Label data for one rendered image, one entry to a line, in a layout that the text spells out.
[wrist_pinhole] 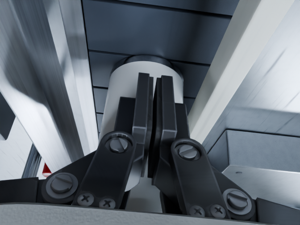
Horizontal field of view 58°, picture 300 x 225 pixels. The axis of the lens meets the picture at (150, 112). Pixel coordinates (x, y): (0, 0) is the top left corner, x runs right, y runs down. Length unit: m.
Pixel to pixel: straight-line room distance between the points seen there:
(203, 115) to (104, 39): 0.07
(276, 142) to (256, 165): 0.05
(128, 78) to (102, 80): 0.04
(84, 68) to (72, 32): 0.03
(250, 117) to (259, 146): 0.04
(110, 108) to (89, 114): 0.09
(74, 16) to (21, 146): 0.35
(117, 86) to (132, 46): 0.03
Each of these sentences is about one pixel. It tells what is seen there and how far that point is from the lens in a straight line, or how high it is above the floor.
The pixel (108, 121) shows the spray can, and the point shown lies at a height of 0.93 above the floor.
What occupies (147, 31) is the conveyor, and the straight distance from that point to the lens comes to 0.16.
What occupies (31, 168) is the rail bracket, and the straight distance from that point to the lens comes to 0.27.
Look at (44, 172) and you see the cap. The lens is 0.49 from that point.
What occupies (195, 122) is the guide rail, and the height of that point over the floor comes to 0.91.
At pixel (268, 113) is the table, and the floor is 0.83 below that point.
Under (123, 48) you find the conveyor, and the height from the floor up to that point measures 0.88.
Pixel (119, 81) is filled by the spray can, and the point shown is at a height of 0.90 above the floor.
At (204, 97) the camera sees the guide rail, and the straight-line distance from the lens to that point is 0.16.
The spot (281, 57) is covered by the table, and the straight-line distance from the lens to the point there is 0.26.
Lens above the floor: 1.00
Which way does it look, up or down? 31 degrees down
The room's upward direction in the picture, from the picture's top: 176 degrees counter-clockwise
